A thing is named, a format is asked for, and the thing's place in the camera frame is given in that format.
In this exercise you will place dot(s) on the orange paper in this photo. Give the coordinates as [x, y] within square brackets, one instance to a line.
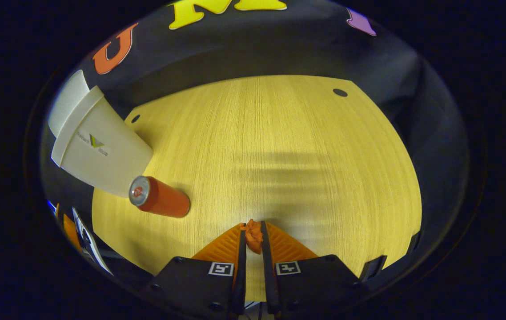
[253, 235]

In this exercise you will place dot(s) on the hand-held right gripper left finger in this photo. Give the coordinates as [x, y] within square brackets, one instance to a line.
[239, 284]

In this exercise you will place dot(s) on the white and black shoe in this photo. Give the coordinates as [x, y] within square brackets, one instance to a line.
[88, 240]

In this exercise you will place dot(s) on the orange pop can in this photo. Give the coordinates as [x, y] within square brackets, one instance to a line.
[164, 200]

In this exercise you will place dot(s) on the white desktop garbage bin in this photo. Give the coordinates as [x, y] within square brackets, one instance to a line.
[102, 155]

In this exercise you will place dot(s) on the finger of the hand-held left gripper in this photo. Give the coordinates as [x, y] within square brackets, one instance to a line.
[70, 231]

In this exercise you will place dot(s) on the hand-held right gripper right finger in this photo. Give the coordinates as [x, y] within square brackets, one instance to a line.
[270, 284]

